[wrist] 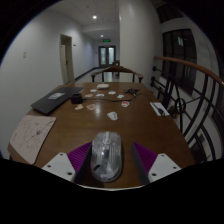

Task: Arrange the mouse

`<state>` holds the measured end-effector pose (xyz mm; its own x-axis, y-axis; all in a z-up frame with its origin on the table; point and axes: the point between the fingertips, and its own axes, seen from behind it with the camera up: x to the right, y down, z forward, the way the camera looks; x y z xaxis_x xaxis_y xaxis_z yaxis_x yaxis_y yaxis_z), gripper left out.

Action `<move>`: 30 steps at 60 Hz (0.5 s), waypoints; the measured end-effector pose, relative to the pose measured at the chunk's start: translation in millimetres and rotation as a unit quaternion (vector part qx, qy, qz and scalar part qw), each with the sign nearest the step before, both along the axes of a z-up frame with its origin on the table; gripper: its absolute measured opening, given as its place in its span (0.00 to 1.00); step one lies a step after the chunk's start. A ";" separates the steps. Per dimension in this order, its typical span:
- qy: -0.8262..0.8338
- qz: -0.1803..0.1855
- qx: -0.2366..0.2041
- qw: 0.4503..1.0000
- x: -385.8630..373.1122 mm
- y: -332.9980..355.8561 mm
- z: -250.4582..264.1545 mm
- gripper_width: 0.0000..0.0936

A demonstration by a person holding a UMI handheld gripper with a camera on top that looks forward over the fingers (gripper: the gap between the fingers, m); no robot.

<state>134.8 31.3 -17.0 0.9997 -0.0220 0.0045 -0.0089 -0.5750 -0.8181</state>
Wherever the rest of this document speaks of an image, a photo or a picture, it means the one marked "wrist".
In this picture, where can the orange-centred white sticker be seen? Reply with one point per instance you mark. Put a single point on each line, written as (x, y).
(91, 106)

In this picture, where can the large white sticker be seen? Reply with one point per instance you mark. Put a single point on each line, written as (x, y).
(112, 115)

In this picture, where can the ceiling lights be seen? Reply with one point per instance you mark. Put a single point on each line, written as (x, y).
(94, 16)

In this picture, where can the small black box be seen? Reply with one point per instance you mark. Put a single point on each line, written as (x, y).
(77, 98)

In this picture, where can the black railing with wooden handrail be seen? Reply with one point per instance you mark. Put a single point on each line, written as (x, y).
(186, 64)

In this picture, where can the pale sticker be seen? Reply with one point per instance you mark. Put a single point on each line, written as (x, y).
(79, 107)

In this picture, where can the glazed double door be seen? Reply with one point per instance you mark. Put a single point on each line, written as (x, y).
(107, 55)

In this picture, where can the dark pen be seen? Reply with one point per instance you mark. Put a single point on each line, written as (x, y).
(160, 109)

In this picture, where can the dark-framed window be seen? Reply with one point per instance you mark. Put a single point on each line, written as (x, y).
(180, 56)

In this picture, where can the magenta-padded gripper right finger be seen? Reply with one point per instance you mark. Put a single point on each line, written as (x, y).
(162, 165)

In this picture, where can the green exit sign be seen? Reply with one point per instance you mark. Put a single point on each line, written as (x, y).
(106, 40)

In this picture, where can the flat white box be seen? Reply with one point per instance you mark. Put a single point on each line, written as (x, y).
(103, 86)

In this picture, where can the small white sticker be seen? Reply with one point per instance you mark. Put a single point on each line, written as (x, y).
(112, 92)
(88, 95)
(93, 90)
(100, 95)
(120, 96)

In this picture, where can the wooden armchair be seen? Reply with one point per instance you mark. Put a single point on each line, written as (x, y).
(116, 68)

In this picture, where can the red-centred round sticker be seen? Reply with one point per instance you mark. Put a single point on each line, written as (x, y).
(125, 104)

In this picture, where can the white notepad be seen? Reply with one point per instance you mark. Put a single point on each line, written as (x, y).
(157, 109)

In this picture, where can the dark closed laptop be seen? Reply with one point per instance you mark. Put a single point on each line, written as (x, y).
(55, 98)

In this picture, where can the side door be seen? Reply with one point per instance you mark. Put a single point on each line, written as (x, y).
(64, 63)

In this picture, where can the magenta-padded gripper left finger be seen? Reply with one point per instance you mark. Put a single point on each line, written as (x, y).
(61, 165)

